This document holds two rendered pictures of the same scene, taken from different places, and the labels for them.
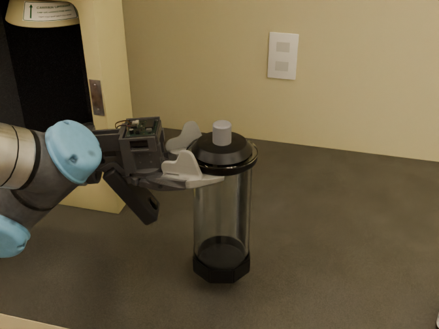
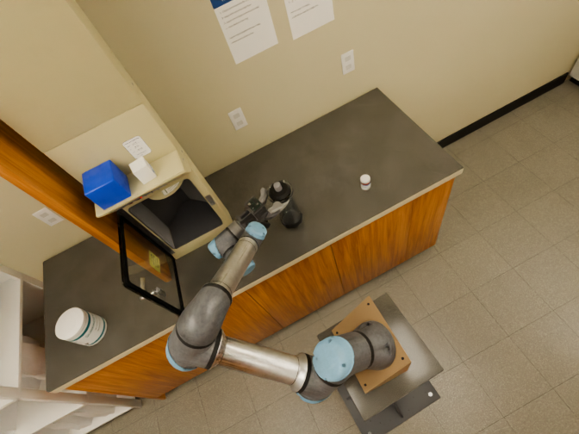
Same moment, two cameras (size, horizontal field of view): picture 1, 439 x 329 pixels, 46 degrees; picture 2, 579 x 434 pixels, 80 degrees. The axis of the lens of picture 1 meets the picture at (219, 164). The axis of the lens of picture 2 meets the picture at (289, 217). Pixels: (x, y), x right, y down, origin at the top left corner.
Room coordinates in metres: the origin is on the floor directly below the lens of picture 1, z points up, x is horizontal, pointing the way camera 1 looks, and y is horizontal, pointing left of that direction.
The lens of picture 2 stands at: (-0.11, 0.29, 2.29)
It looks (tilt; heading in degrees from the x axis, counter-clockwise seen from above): 57 degrees down; 340
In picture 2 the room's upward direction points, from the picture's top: 24 degrees counter-clockwise
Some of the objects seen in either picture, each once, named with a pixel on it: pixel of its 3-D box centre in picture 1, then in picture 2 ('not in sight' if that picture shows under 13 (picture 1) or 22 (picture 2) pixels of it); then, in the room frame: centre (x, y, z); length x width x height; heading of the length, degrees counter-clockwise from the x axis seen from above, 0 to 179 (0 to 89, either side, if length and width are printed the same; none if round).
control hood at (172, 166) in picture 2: not in sight; (146, 190); (0.86, 0.38, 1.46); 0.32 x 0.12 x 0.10; 75
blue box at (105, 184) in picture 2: not in sight; (107, 184); (0.88, 0.45, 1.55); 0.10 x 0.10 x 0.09; 75
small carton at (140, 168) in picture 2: not in sight; (143, 170); (0.85, 0.34, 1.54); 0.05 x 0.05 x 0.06; 83
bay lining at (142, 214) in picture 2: (61, 70); (173, 196); (1.04, 0.33, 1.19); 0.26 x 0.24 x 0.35; 75
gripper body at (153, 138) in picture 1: (126, 154); (252, 214); (0.69, 0.14, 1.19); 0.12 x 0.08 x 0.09; 90
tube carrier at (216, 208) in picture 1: (221, 207); (285, 205); (0.69, 0.00, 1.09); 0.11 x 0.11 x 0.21
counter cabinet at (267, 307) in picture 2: not in sight; (263, 257); (0.93, 0.18, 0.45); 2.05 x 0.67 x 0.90; 75
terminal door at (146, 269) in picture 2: not in sight; (152, 269); (0.80, 0.57, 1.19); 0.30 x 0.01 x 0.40; 160
